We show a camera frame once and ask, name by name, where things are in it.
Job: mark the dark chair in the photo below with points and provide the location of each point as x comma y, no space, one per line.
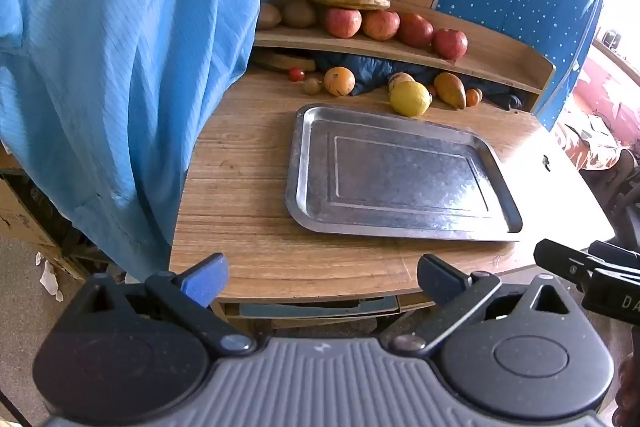
620,192

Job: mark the dark blue cloth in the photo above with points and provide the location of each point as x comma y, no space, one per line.
372,72

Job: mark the metal tray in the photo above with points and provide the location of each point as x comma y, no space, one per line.
400,177

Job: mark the striped pepino melon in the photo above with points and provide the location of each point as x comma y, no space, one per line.
400,78

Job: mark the red apple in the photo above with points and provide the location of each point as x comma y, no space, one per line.
342,22
415,30
381,25
450,43

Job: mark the red cherry tomato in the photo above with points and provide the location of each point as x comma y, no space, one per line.
296,73

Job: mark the white paper scrap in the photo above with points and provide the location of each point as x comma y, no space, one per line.
50,279

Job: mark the person's right hand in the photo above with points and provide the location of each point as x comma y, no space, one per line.
629,392

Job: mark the orange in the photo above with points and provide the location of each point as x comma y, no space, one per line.
339,81

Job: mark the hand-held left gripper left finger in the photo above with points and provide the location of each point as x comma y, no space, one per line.
205,279

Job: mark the pink patterned blanket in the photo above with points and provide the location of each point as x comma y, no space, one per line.
590,137

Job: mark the small red tomato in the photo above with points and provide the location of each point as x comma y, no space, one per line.
433,90

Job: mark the yellow lemon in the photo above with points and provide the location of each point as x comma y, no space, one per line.
410,98

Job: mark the small tangerine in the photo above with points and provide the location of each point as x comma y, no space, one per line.
471,98

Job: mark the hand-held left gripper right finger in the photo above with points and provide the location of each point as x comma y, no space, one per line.
440,279

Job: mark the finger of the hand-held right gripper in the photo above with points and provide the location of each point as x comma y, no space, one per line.
560,259
617,254

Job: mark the blue garment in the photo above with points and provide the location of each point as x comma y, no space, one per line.
100,57

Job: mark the yellow brown pear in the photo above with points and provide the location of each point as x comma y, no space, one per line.
450,89

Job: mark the wooden desk shelf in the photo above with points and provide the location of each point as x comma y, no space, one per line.
500,57

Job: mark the small brown kiwi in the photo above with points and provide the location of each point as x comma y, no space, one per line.
312,85

